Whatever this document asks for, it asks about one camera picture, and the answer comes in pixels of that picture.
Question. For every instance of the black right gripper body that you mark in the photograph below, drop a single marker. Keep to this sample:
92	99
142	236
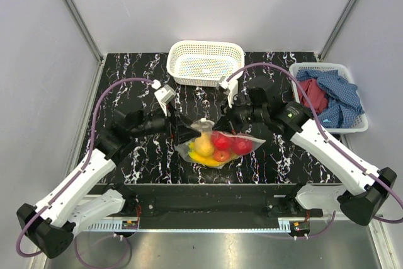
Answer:
244	113

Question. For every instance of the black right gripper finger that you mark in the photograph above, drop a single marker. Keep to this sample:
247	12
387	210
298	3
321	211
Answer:
224	125
224	107

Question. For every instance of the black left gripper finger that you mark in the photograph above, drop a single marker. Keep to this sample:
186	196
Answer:
183	138
184	125

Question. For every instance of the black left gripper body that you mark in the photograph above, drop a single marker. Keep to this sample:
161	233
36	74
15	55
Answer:
158	122

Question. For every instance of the polka dot zip top bag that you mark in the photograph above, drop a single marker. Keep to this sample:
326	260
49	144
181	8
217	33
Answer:
204	125

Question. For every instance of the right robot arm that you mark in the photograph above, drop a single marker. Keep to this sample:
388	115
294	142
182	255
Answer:
363	189

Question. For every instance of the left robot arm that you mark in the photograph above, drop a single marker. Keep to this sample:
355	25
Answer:
55	221

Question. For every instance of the red fake apple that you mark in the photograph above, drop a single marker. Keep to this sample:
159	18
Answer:
221	141

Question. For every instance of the red fake tomato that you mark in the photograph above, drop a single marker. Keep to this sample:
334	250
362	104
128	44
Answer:
242	146

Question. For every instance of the small red fake fruit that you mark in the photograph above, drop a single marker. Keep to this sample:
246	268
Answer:
221	155

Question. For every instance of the yellow fake banana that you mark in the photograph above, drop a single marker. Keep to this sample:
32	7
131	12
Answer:
207	161

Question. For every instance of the white perforated plastic basket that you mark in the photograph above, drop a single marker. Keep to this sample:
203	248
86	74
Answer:
203	63

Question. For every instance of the dark red cloth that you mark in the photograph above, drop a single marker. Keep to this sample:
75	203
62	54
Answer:
315	94

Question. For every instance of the blue checkered cloth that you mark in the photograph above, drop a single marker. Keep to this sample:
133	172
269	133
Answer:
344	105

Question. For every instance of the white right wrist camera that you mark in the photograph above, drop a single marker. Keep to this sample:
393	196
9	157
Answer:
229	88

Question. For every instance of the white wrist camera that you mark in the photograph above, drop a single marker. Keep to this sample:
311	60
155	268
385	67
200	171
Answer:
229	88
164	94

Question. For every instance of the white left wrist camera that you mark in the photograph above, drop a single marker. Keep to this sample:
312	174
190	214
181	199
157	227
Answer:
164	94

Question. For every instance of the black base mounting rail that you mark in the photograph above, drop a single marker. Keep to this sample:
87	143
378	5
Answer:
212	208

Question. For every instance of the left aluminium frame post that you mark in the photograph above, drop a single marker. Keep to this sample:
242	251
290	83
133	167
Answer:
82	27

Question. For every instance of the aluminium frame post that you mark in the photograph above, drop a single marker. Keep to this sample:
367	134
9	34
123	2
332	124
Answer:
337	29
82	27

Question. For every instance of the right aluminium frame post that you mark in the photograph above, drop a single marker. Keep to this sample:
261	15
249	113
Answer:
337	29

